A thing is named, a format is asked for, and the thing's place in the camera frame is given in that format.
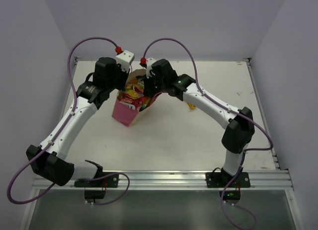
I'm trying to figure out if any orange Fox's candy bag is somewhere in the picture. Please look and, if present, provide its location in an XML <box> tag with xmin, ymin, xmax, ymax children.
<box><xmin>118</xmin><ymin>77</ymin><xmax>144</xmax><ymax>104</ymax></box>

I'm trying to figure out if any pink paper bag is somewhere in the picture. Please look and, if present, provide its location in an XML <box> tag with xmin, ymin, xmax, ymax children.
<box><xmin>112</xmin><ymin>69</ymin><xmax>160</xmax><ymax>127</ymax></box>

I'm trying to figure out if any yellow M&M's packet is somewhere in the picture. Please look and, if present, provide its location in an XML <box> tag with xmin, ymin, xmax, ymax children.
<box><xmin>187</xmin><ymin>103</ymin><xmax>196</xmax><ymax>110</ymax></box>

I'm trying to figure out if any red snack pack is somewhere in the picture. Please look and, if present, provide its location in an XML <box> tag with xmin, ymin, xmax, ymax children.
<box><xmin>120</xmin><ymin>97</ymin><xmax>150</xmax><ymax>112</ymax></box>

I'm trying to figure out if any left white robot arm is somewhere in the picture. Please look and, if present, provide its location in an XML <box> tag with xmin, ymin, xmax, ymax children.
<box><xmin>26</xmin><ymin>56</ymin><xmax>131</xmax><ymax>187</ymax></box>

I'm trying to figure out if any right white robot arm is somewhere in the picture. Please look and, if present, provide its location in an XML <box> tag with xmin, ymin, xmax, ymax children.
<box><xmin>140</xmin><ymin>58</ymin><xmax>255</xmax><ymax>187</ymax></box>

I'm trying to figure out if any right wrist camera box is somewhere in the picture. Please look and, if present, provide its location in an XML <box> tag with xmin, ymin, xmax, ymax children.
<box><xmin>146</xmin><ymin>58</ymin><xmax>156</xmax><ymax>78</ymax></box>

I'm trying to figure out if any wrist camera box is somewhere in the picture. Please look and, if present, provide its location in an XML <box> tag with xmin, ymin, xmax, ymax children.
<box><xmin>115</xmin><ymin>50</ymin><xmax>135</xmax><ymax>73</ymax></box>
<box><xmin>146</xmin><ymin>58</ymin><xmax>156</xmax><ymax>78</ymax></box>

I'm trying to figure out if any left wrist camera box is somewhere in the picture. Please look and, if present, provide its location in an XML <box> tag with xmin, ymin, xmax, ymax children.
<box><xmin>115</xmin><ymin>50</ymin><xmax>135</xmax><ymax>73</ymax></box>

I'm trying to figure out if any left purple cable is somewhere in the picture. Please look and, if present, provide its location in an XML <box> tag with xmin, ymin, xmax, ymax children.
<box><xmin>6</xmin><ymin>37</ymin><xmax>130</xmax><ymax>206</ymax></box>

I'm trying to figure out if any purple cable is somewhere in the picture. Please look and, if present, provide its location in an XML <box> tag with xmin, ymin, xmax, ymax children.
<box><xmin>6</xmin><ymin>37</ymin><xmax>130</xmax><ymax>206</ymax></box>
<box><xmin>143</xmin><ymin>38</ymin><xmax>274</xmax><ymax>230</ymax></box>

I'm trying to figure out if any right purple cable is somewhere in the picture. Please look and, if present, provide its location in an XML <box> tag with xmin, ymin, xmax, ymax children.
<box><xmin>143</xmin><ymin>38</ymin><xmax>274</xmax><ymax>230</ymax></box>

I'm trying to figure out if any aluminium mounting rail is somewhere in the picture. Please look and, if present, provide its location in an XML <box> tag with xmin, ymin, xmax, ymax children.
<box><xmin>31</xmin><ymin>169</ymin><xmax>294</xmax><ymax>191</ymax></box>

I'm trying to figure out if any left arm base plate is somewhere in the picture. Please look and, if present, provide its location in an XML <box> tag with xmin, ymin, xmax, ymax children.
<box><xmin>74</xmin><ymin>172</ymin><xmax>119</xmax><ymax>188</ymax></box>

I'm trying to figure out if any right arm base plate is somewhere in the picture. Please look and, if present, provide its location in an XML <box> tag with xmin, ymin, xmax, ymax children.
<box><xmin>205</xmin><ymin>168</ymin><xmax>251</xmax><ymax>188</ymax></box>

